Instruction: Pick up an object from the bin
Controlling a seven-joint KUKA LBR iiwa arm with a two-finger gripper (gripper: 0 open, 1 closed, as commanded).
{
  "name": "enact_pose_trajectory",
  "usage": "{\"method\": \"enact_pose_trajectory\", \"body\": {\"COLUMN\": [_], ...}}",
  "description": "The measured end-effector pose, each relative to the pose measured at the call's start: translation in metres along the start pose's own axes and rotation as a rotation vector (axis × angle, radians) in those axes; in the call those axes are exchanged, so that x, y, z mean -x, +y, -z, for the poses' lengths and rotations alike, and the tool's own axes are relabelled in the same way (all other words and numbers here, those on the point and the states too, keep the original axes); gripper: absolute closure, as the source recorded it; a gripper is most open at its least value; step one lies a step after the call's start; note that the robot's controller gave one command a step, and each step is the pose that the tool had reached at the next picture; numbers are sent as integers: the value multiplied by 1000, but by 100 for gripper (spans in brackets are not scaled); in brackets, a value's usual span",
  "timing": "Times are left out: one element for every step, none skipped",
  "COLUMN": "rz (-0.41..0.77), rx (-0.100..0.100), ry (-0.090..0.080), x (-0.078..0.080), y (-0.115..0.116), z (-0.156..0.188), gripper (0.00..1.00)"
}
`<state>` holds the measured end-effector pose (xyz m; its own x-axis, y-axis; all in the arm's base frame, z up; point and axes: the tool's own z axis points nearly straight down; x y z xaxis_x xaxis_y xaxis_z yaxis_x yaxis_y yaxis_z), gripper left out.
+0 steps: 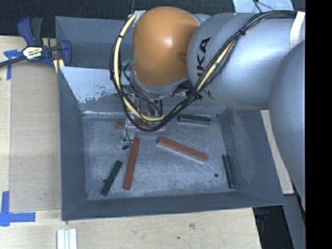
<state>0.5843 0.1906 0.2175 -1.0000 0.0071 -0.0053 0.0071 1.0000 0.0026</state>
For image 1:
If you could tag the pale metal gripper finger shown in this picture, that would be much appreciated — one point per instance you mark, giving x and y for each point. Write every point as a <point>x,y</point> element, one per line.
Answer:
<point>124,131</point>
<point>131,128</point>

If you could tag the small black cylindrical piece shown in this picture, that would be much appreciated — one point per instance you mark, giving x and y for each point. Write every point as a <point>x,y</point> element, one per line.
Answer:
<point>125,147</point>

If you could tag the red-brown flat block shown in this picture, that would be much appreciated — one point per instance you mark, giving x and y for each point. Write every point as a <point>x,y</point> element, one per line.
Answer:
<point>182,149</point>
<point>131,162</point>

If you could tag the dark green flat block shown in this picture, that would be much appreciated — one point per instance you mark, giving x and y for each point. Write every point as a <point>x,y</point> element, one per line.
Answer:
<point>230,171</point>
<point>194,119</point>
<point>112,177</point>

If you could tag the grey metal bin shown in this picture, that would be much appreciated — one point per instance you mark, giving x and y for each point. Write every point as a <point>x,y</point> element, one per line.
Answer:
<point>160,175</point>

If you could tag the pale wood flat board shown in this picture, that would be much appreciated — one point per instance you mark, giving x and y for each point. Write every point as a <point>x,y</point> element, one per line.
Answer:
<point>35,144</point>

